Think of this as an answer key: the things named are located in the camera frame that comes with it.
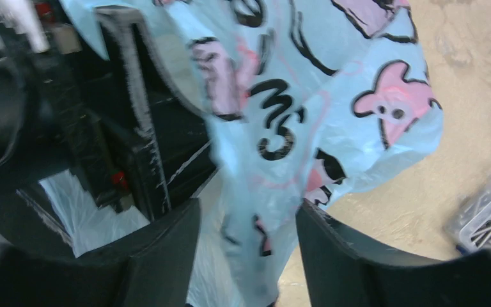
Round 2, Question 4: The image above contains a light blue plastic bag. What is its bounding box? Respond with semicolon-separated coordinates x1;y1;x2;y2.
63;1;442;306

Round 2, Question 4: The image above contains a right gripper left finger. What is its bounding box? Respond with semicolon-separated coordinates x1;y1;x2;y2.
0;199;200;306

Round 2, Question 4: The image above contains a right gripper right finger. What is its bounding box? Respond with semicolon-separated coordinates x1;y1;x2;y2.
296;201;491;307

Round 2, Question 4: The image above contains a clear plastic screw box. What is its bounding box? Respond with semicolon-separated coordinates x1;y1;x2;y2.
444;181;491;255

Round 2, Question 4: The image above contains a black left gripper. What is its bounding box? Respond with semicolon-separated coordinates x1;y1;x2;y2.
0;6;217;255

